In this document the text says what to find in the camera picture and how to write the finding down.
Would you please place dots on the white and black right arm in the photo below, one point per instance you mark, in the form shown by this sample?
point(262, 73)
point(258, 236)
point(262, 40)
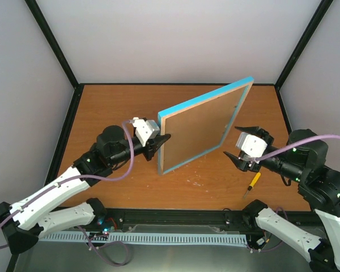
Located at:
point(302, 161)

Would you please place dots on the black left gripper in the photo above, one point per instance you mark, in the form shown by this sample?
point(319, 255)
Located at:
point(153, 144)

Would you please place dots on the light blue slotted cable duct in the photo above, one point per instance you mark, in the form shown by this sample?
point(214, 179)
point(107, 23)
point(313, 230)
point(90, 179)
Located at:
point(149, 238)

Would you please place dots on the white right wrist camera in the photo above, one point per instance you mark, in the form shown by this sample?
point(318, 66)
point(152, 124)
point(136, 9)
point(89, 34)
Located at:
point(250, 146)

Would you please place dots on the black enclosure frame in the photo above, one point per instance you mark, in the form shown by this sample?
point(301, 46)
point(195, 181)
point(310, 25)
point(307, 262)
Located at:
point(40, 19)

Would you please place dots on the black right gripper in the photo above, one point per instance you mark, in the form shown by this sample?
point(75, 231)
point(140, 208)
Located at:
point(241, 164)

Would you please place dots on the yellow handled screwdriver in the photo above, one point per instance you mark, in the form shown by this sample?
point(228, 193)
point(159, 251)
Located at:
point(252, 184)

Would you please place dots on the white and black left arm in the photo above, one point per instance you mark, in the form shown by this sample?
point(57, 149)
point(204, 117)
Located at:
point(24, 222)

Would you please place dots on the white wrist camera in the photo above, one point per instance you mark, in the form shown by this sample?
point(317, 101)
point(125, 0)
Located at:
point(250, 146)
point(145, 131)

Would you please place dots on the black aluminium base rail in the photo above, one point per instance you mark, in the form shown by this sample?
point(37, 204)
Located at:
point(170, 217)

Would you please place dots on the blue wooden picture frame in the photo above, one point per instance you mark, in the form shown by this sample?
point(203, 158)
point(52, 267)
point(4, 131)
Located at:
point(199, 125)

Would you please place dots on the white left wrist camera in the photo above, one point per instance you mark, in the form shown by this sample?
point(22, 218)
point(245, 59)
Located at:
point(145, 131)

